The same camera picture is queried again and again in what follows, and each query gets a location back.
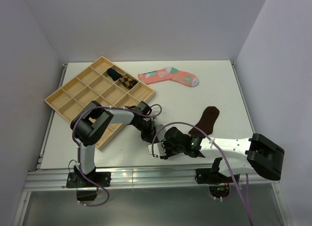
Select brown striped sock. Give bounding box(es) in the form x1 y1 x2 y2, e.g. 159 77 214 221
195 106 220 135

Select grey sock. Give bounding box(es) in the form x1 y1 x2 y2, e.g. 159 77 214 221
155 124 167 143

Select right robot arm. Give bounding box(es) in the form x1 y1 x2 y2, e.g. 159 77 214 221
150 127 285 184

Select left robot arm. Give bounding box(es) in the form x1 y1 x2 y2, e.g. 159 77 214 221
70 101 156 187

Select brown argyle rolled sock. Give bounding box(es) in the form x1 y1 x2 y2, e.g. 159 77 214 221
119 75 137 90

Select pink patterned sock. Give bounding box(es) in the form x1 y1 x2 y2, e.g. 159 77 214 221
138 67 199 87

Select dark blue rolled sock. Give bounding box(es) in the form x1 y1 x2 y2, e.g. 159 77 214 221
107 68 122 81

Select wooden compartment tray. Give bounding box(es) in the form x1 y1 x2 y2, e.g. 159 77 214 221
44 56 156 152

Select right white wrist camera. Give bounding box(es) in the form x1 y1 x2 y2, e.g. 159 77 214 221
148 142 166 159

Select aluminium frame rail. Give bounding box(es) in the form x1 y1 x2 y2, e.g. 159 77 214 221
23 162 280 192

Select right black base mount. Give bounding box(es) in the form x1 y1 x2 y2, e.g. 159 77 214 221
195 168 233 199

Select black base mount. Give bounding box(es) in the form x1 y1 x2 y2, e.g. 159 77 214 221
66 170 111 202
195 168 233 199

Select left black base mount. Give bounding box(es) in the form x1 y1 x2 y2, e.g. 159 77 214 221
66 170 111 202

